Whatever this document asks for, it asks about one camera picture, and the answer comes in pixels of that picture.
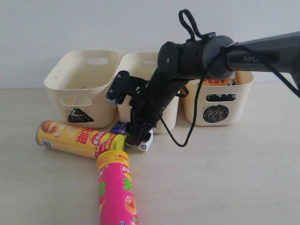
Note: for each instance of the yellow Lay's chips can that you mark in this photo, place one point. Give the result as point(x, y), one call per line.
point(81, 141)

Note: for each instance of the cream bin circle mark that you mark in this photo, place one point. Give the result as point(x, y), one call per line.
point(223, 105)

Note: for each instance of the cream bin triangle mark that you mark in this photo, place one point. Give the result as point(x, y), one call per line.
point(77, 86)

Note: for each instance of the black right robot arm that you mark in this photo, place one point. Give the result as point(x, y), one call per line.
point(212, 57)

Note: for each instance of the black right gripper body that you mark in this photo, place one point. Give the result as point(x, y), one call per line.
point(146, 109)

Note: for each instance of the orange instant noodle bag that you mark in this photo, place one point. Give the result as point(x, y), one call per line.
point(231, 81)

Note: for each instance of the pink Lay's chips can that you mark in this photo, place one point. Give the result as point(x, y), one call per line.
point(116, 199)

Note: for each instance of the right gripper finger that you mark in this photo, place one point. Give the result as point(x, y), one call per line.
point(131, 137)
point(144, 134)

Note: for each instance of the cream bin square mark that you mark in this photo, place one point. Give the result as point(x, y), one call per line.
point(143, 65)

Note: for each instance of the white and blue small box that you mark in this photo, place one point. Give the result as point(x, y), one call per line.
point(120, 128)

